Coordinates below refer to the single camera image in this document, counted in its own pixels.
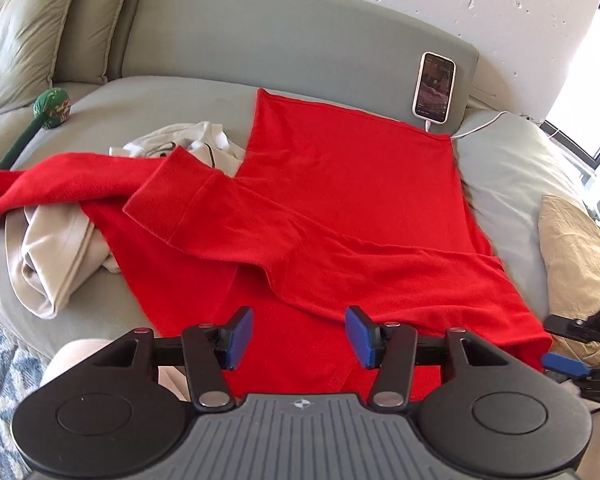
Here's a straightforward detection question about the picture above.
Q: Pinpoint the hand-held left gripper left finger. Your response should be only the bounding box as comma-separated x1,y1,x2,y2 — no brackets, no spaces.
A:
87,306,255,409

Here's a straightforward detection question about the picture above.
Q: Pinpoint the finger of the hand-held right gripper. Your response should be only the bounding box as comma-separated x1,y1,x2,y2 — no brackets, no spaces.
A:
544,301,600,347
541,352,600,403

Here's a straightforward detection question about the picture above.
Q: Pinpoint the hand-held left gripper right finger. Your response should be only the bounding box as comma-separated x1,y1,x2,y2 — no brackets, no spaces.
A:
345,306,518,409

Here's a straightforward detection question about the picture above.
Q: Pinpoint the red sweater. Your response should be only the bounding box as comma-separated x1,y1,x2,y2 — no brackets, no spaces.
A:
0,88,553,403

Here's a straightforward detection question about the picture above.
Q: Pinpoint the beige pillow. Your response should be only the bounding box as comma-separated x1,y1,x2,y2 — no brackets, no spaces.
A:
537,194,600,366

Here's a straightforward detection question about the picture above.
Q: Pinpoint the person's knee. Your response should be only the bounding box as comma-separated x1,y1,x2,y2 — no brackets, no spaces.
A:
40,338,191,403

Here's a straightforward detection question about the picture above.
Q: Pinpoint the beige garment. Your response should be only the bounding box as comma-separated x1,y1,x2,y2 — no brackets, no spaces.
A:
5,121,248,318

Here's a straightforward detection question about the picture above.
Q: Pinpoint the window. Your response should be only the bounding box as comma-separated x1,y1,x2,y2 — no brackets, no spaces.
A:
545,0,600,186

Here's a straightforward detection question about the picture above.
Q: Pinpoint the blue white patterned rug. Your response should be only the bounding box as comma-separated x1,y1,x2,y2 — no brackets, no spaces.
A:
0,310,56,480

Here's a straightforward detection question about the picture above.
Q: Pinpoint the smartphone in white case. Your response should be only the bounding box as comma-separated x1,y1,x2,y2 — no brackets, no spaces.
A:
411,51,456,124

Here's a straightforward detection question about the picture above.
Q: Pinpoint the green plush massage hammer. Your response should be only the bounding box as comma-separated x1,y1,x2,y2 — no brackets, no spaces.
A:
0,89,73,171

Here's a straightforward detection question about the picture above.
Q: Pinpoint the grey sofa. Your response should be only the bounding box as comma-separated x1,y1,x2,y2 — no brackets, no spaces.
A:
0,0,600,361

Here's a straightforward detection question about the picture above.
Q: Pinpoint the large grey back cushion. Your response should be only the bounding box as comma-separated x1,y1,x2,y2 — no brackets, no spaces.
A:
0,0,83,121

